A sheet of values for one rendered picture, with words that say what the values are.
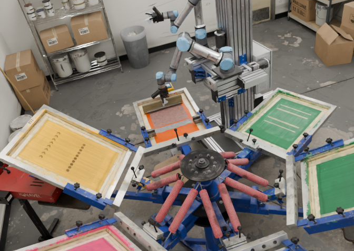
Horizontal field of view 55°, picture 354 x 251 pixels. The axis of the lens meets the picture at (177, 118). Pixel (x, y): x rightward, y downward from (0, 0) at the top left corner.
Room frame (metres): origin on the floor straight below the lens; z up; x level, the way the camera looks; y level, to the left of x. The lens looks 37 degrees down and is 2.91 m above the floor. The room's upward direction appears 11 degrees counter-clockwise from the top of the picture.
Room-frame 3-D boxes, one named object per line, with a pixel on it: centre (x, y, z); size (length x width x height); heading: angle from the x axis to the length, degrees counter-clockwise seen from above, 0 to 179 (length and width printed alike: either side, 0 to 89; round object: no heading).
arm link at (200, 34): (3.27, -0.41, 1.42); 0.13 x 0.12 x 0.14; 173
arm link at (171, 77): (2.80, -0.02, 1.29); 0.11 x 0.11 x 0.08; 77
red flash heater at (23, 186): (2.07, 1.22, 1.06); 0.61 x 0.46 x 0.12; 70
